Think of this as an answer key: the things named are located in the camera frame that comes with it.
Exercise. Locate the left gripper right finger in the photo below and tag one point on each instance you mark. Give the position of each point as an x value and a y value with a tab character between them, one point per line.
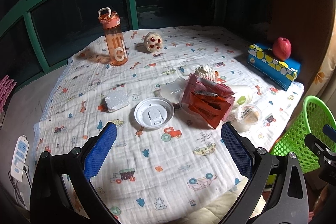
240	151

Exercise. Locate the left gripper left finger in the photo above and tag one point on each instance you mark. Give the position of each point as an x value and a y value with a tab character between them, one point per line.
99	150

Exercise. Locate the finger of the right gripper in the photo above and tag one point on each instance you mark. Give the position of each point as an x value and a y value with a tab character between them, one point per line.
329	131

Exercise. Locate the white foam block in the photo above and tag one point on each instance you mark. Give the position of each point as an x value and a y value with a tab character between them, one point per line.
116	100

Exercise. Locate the pink snack wrapper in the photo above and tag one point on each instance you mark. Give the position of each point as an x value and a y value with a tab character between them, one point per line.
195	83

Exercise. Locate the white round plastic lid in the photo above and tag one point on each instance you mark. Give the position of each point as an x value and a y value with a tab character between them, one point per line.
153	113

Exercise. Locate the white paper ball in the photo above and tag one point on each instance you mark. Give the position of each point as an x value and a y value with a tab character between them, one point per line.
206	72

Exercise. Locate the clear rectangular plastic tray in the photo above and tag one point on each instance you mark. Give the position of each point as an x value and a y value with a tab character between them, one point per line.
173	90

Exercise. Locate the orange snack wrapper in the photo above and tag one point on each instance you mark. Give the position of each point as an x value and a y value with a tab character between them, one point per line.
212	109

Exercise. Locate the white paper cup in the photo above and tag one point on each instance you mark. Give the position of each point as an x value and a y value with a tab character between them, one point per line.
242	94

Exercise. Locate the green plastic mesh basket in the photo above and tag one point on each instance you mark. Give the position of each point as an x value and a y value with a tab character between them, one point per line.
313	116

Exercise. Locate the beige floral curtain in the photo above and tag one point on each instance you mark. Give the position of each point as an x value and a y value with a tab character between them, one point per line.
323	85

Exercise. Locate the white power strip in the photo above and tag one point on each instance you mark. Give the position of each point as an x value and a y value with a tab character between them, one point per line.
18	164

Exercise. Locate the red apple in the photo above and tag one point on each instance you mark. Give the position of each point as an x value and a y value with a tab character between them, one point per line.
281	49

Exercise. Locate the white printed blanket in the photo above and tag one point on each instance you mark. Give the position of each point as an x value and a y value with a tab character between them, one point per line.
167	164

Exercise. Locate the blue spotted tissue box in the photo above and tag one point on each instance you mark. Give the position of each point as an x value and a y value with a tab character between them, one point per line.
282	73

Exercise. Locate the orange water bottle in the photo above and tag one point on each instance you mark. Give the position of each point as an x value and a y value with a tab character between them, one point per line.
111	24

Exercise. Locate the pink plastic rack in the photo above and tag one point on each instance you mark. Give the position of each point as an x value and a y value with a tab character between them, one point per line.
6	86

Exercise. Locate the cream toy with red spots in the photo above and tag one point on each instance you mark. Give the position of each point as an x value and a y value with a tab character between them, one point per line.
153	42

